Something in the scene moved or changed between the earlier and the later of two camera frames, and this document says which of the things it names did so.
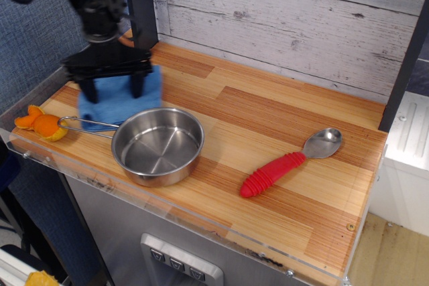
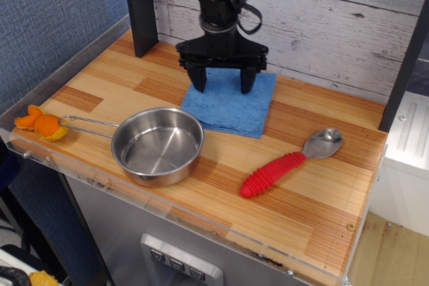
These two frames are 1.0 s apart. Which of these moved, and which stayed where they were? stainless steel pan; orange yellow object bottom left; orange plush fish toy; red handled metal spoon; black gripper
Moved: black gripper
Stayed: orange yellow object bottom left; red handled metal spoon; stainless steel pan; orange plush fish toy
